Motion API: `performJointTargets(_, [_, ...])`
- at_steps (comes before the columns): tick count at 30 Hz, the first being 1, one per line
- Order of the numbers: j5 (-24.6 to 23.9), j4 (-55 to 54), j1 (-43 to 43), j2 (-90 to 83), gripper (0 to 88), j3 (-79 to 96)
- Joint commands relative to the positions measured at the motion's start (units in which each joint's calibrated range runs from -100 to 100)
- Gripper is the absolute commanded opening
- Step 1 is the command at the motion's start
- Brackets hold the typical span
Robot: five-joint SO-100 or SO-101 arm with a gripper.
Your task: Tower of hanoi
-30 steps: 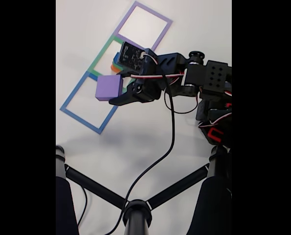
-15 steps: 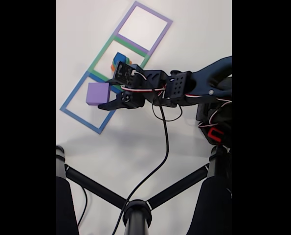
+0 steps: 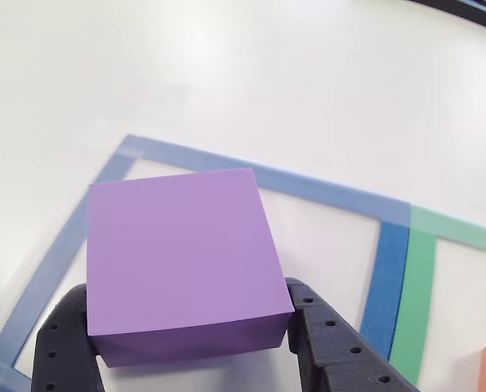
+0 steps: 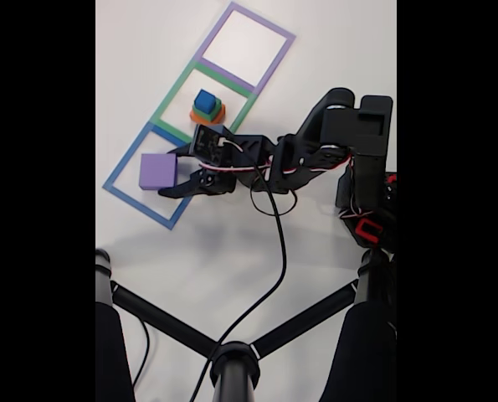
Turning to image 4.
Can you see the purple block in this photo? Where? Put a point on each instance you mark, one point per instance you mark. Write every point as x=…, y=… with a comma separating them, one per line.
x=158, y=171

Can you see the orange cube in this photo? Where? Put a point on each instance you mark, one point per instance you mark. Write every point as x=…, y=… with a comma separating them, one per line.
x=196, y=118

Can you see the green cube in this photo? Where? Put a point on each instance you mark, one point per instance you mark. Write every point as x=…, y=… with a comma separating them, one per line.
x=217, y=109

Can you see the small blue cube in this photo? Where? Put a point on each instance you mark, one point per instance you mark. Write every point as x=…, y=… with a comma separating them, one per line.
x=204, y=99

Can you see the camera board with blue mount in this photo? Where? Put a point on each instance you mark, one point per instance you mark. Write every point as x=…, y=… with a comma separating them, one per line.
x=208, y=144

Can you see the green square frame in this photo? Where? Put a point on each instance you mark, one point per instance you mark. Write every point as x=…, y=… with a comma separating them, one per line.
x=170, y=98

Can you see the blue square frame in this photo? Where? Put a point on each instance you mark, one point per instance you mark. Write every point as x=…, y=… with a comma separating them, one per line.
x=124, y=161

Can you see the purple square frame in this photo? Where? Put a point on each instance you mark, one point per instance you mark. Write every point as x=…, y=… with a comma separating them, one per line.
x=217, y=29

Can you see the black camera tripod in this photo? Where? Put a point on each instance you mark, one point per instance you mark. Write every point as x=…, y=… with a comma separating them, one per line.
x=234, y=368

